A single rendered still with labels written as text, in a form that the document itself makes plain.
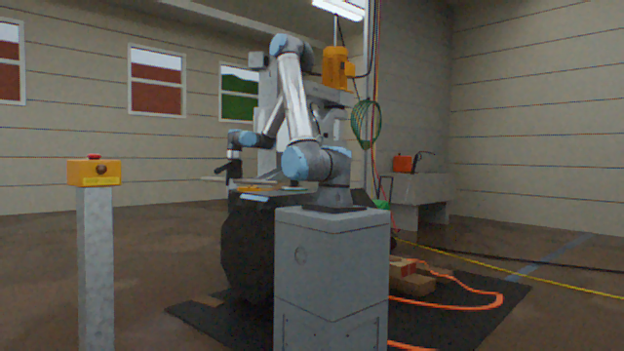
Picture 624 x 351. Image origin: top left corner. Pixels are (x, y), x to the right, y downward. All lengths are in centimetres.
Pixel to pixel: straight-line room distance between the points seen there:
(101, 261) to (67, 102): 717
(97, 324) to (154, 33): 809
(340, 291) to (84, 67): 754
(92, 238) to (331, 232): 84
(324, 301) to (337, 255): 21
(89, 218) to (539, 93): 688
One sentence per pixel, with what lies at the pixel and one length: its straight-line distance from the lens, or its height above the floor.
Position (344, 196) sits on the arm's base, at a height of 92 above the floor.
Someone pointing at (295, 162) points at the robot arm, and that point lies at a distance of 160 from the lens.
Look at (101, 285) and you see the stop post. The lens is 138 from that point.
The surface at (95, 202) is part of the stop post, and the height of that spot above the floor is 95.
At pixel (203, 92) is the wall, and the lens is 935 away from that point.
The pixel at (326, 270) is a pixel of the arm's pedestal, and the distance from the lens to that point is 161.
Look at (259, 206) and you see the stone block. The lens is 258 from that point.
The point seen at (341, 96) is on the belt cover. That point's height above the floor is 164.
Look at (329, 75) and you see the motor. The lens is 357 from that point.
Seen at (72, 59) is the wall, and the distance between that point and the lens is 856.
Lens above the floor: 111
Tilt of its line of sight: 3 degrees down
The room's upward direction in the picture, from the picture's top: 1 degrees clockwise
